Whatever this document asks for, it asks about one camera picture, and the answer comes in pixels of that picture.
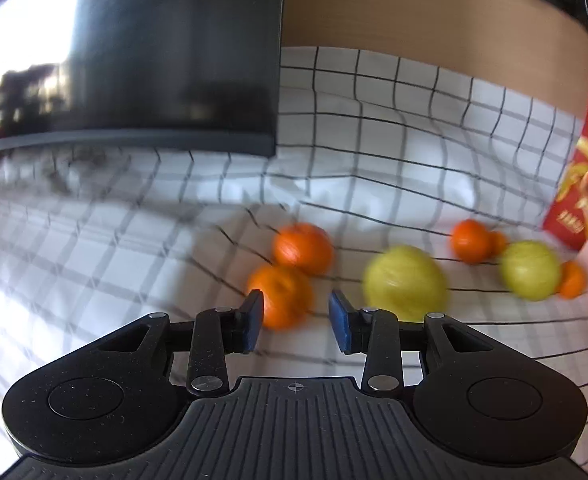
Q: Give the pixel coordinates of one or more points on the white black checkered cloth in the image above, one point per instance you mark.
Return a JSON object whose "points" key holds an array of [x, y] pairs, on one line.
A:
{"points": [[124, 240]]}

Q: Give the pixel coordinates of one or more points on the small green apple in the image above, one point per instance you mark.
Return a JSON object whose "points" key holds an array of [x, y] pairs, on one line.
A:
{"points": [[530, 270]]}

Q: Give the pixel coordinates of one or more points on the small orange tangerine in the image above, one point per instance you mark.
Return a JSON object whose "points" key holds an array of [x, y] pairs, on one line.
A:
{"points": [[499, 243]]}

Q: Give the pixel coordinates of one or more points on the black computer monitor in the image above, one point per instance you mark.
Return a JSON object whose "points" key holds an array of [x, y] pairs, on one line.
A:
{"points": [[174, 60]]}

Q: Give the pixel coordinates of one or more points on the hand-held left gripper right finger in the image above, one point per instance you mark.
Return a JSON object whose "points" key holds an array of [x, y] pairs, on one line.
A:
{"points": [[340, 322]]}

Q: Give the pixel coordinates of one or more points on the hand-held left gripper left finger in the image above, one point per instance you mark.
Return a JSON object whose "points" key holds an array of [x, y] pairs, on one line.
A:
{"points": [[252, 322]]}

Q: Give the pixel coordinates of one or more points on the large green apple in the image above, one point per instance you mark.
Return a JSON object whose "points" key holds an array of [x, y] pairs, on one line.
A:
{"points": [[406, 282]]}

